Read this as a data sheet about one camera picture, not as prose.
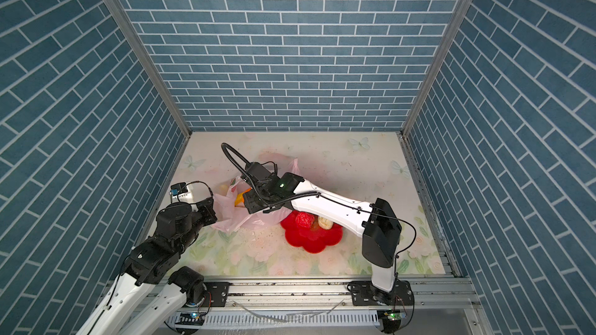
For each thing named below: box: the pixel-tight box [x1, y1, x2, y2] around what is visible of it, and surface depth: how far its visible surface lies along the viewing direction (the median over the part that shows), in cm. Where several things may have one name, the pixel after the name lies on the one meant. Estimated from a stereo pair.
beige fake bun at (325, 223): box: [317, 216, 334, 231], surface depth 86 cm
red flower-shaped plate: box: [280, 210, 344, 254], surface depth 86 cm
